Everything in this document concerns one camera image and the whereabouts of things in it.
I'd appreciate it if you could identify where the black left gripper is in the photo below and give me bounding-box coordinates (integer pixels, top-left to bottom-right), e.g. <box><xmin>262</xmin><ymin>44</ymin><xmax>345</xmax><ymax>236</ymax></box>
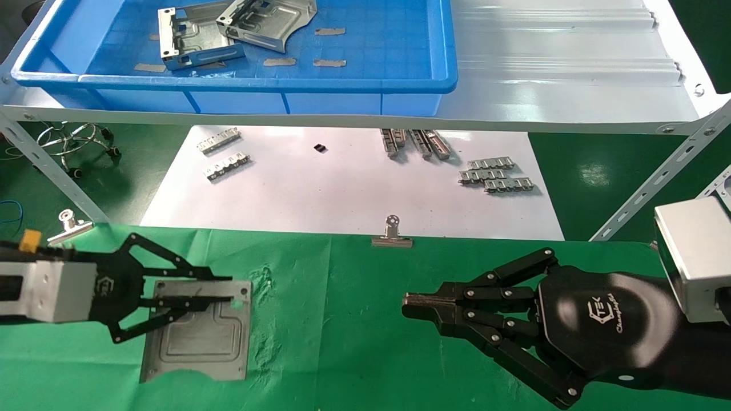
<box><xmin>90</xmin><ymin>232</ymin><xmax>236</xmax><ymax>345</ymax></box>

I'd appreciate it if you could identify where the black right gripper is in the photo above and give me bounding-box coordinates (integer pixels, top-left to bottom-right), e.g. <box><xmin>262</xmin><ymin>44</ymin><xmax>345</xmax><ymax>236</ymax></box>
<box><xmin>401</xmin><ymin>247</ymin><xmax>687</xmax><ymax>408</ymax></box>

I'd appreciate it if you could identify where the embossed metal plate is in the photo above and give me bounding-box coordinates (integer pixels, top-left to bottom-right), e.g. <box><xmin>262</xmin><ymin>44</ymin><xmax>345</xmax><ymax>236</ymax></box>
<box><xmin>139</xmin><ymin>278</ymin><xmax>253</xmax><ymax>384</ymax></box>

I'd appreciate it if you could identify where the silver binder clip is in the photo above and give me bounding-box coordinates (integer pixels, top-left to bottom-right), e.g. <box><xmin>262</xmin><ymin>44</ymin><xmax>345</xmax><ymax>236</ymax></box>
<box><xmin>46</xmin><ymin>209</ymin><xmax>94</xmax><ymax>245</ymax></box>
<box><xmin>371</xmin><ymin>215</ymin><xmax>413</xmax><ymax>248</ymax></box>

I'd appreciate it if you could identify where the notched metal strip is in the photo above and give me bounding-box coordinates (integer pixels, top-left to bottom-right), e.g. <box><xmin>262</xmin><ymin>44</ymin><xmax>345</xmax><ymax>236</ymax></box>
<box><xmin>483</xmin><ymin>178</ymin><xmax>535</xmax><ymax>194</ymax></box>
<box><xmin>467</xmin><ymin>158</ymin><xmax>515</xmax><ymax>171</ymax></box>
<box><xmin>457</xmin><ymin>168</ymin><xmax>507</xmax><ymax>185</ymax></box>
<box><xmin>196</xmin><ymin>127</ymin><xmax>241</xmax><ymax>155</ymax></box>
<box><xmin>203</xmin><ymin>151</ymin><xmax>251</xmax><ymax>182</ymax></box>

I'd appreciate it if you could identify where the green table cloth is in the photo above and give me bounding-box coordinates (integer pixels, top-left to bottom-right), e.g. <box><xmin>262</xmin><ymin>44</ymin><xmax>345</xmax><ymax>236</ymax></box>
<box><xmin>0</xmin><ymin>223</ymin><xmax>731</xmax><ymax>411</ymax></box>

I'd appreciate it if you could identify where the perforated white shelf brace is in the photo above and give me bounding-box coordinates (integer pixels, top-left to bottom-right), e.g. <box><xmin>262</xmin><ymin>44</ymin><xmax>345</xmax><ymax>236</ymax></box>
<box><xmin>0</xmin><ymin>111</ymin><xmax>110</xmax><ymax>224</ymax></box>
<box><xmin>588</xmin><ymin>103</ymin><xmax>731</xmax><ymax>241</ymax></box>

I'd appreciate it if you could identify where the white paper sheet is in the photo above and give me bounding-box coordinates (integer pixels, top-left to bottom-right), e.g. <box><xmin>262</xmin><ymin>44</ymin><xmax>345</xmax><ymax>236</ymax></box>
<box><xmin>139</xmin><ymin>126</ymin><xmax>565</xmax><ymax>241</ymax></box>

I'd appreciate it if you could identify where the chrome stool base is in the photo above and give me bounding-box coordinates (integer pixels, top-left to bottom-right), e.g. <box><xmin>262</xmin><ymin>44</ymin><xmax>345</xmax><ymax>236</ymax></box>
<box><xmin>35</xmin><ymin>122</ymin><xmax>121</xmax><ymax>178</ymax></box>

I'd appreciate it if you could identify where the white metal shelf board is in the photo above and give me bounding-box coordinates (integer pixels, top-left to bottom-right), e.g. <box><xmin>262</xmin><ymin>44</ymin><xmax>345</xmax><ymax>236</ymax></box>
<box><xmin>0</xmin><ymin>0</ymin><xmax>731</xmax><ymax>135</ymax></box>

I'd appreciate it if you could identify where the blue plastic bin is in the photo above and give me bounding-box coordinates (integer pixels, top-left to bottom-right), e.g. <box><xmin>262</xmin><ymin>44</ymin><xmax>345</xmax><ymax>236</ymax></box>
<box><xmin>11</xmin><ymin>0</ymin><xmax>459</xmax><ymax>118</ymax></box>

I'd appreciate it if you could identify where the short metal rail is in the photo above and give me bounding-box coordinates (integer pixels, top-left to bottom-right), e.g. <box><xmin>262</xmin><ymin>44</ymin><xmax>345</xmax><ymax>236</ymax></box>
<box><xmin>379</xmin><ymin>128</ymin><xmax>408</xmax><ymax>159</ymax></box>
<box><xmin>408</xmin><ymin>129</ymin><xmax>452</xmax><ymax>161</ymax></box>

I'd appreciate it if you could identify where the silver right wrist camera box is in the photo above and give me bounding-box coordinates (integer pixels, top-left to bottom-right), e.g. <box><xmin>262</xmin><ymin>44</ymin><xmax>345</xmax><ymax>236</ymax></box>
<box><xmin>653</xmin><ymin>196</ymin><xmax>731</xmax><ymax>325</ymax></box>

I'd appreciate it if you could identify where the metal bracket plate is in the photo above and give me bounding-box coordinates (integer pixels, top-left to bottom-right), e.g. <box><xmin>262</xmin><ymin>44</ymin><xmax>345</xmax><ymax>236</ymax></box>
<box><xmin>216</xmin><ymin>0</ymin><xmax>318</xmax><ymax>54</ymax></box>
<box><xmin>158</xmin><ymin>1</ymin><xmax>247</xmax><ymax>71</ymax></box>

